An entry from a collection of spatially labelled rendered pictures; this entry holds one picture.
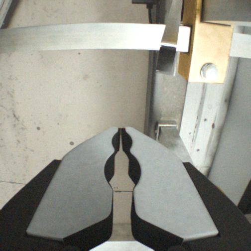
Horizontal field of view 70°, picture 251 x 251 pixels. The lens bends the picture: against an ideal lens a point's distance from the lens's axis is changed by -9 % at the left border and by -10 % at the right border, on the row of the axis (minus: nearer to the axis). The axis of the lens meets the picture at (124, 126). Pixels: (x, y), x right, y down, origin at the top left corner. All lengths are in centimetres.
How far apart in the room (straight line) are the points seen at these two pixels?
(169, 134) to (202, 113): 19
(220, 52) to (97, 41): 15
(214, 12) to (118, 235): 29
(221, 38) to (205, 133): 39
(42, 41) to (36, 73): 98
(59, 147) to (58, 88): 42
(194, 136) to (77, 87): 78
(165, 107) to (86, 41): 26
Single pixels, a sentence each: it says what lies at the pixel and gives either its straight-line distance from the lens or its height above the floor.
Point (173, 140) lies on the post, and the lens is 40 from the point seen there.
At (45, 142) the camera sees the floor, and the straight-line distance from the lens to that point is 141.
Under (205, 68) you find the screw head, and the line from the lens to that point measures 25.
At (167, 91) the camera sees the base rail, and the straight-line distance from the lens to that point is 43.
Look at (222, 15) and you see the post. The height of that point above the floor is 92.
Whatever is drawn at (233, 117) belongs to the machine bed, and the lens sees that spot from 58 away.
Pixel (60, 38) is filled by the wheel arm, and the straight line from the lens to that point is 25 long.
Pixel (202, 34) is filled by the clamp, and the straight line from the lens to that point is 25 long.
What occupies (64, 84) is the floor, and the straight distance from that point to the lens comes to 119.
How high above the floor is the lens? 110
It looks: 62 degrees down
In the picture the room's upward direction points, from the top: 178 degrees clockwise
